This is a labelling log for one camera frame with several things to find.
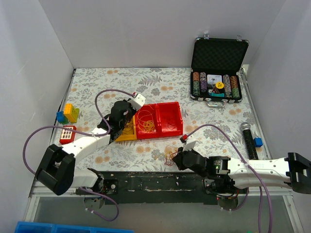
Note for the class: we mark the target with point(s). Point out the red double plastic bin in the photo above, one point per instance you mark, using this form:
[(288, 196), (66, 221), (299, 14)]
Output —
[(159, 120)]

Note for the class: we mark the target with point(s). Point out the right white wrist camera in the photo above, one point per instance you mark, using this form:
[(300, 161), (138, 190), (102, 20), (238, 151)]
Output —
[(189, 145)]

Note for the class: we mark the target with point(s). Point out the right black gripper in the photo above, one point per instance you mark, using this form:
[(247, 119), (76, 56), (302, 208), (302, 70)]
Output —
[(181, 158)]

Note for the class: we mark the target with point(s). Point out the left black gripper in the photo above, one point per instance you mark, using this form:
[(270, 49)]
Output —
[(131, 112)]

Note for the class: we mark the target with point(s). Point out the colourful wire ball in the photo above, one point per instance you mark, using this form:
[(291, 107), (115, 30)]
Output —
[(168, 154)]

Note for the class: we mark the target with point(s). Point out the yellow plastic bin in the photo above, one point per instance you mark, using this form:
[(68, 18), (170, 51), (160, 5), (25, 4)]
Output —
[(129, 133)]

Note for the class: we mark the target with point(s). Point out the black microphone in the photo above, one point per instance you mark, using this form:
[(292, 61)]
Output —
[(245, 128)]

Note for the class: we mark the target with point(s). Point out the blue plastic tray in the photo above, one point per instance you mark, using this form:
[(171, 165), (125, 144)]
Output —
[(35, 227)]

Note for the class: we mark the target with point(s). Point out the blue green toy block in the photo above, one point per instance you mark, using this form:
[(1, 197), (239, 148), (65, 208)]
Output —
[(61, 118)]

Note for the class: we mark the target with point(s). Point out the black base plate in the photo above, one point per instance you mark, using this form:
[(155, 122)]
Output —
[(157, 187)]

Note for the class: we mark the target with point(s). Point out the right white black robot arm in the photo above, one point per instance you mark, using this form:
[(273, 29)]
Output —
[(226, 175)]

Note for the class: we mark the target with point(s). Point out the yellow round dealer button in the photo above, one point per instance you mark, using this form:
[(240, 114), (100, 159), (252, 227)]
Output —
[(219, 85)]

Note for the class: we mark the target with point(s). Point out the red white toy block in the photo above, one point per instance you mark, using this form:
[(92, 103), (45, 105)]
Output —
[(67, 136)]

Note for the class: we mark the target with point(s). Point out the black poker chip case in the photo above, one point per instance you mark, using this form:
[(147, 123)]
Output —
[(217, 56)]

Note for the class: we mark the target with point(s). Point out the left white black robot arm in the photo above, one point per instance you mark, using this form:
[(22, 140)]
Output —
[(57, 169)]

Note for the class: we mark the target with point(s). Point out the yellow green toy block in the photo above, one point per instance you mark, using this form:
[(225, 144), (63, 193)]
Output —
[(71, 113)]

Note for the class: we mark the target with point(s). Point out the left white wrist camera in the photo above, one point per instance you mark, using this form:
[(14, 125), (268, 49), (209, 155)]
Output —
[(138, 101)]

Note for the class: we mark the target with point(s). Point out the small blue toy block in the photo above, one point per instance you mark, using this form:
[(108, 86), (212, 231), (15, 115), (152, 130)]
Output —
[(258, 142)]

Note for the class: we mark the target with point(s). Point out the white card deck box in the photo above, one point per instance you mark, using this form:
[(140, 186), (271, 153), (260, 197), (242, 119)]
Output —
[(213, 79)]

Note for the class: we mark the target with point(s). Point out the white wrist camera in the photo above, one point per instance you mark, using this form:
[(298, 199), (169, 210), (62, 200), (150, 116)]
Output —
[(189, 145), (138, 101)]

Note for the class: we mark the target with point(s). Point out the aluminium frame rail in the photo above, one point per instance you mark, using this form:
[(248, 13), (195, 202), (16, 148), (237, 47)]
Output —
[(45, 206)]

